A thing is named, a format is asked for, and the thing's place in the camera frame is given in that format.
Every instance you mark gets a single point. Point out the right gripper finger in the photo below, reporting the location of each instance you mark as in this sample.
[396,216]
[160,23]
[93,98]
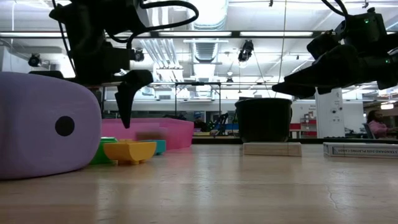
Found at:
[317,73]
[295,90]

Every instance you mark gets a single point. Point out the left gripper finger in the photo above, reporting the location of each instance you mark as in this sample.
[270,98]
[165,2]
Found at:
[130,90]
[49,73]

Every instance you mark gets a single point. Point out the yellow toy block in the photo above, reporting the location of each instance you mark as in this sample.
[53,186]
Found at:
[129,151]

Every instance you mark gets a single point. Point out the teal toy block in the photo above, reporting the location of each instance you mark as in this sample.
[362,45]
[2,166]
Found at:
[161,147]

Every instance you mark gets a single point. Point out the small green toy block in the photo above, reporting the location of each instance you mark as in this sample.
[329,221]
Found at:
[98,154]

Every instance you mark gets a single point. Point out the purple foam die black dots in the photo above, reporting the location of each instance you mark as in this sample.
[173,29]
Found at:
[31,149]

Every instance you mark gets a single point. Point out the blue playing card deck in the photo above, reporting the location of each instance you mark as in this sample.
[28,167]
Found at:
[357,151]

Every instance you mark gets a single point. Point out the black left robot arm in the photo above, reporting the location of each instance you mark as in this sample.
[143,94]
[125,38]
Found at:
[93,15]

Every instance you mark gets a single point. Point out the small black robot arm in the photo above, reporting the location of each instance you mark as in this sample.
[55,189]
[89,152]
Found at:
[221,123]

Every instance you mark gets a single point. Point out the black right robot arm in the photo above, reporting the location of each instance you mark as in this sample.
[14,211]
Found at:
[391,53]

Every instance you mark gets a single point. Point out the black ceiling spotlight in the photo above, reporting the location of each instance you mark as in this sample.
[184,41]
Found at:
[34,60]
[139,55]
[245,51]

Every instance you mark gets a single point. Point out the red shelf unit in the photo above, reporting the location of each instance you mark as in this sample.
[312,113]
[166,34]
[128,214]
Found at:
[308,129]

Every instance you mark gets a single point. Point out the black bucket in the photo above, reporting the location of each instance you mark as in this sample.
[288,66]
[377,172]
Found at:
[264,118]

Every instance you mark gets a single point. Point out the white pillar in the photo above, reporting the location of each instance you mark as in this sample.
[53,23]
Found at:
[329,115]

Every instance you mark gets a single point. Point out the person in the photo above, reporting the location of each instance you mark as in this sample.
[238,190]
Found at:
[199,123]
[377,126]

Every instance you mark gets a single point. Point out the pink plastic bin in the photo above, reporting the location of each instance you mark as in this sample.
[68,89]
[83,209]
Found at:
[180,130]

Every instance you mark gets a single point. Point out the black ceiling light track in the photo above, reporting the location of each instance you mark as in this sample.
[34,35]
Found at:
[235,34]

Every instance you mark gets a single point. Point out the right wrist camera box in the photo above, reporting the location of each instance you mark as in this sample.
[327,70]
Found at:
[365,28]

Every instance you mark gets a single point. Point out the black aluminium table frame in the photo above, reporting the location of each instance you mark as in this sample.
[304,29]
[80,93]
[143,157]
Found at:
[311,141]

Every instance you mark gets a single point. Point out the black metal frame stand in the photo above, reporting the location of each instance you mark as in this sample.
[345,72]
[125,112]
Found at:
[198,83]

